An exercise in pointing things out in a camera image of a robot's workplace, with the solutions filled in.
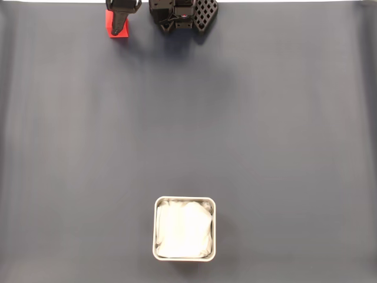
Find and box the dark blue table mat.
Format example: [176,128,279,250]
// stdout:
[0,2,377,283]

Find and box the white square box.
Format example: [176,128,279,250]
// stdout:
[152,196,217,262]

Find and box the white crumpled tissue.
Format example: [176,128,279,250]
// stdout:
[156,200,213,259]

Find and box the red cube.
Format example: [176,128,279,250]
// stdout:
[105,9,130,39]

